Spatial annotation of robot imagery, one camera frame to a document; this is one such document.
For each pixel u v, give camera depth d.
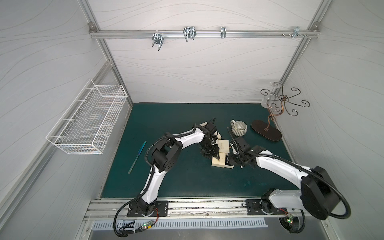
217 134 0.84
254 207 0.73
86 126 0.69
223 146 0.93
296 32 0.77
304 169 0.46
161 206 0.74
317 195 0.42
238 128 1.04
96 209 0.75
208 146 0.81
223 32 0.78
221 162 0.87
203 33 0.78
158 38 0.78
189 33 0.77
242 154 0.66
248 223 0.70
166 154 0.54
